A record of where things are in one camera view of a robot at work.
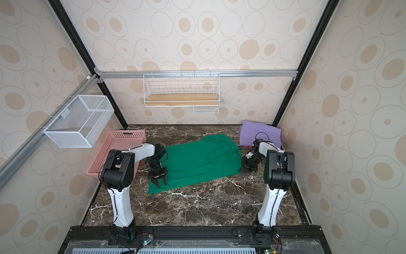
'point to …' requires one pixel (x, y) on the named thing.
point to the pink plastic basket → (121, 140)
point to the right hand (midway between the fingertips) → (240, 171)
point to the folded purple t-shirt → (249, 132)
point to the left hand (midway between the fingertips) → (167, 182)
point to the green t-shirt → (213, 155)
